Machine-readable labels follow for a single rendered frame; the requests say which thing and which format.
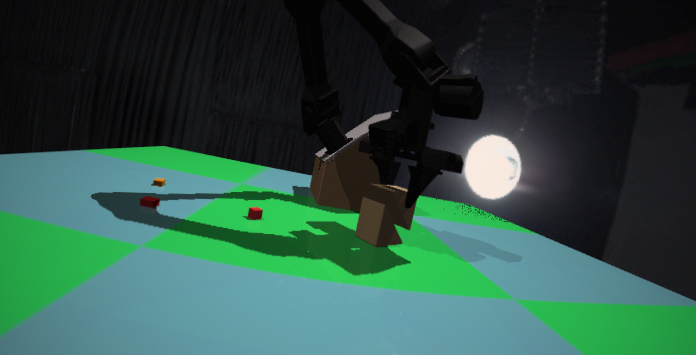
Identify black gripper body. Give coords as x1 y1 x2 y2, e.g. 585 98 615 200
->
358 110 464 174

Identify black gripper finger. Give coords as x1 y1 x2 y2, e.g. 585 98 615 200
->
405 165 443 208
369 156 401 186

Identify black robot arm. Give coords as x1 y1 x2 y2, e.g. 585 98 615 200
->
283 0 484 154

